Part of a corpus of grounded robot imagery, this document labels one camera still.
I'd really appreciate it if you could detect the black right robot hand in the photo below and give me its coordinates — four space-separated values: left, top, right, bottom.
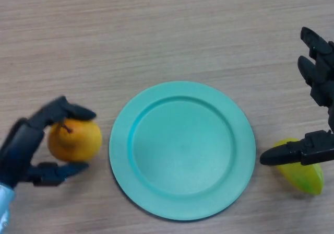
259 26 334 167

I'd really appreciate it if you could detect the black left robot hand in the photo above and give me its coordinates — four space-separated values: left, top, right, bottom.
0 96 97 190

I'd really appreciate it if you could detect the yellow pear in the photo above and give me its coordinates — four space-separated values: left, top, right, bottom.
46 118 103 163

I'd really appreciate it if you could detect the green round plate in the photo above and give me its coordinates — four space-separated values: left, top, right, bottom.
109 80 256 221

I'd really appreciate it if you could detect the yellow-green starfruit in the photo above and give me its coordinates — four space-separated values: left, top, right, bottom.
276 137 324 195

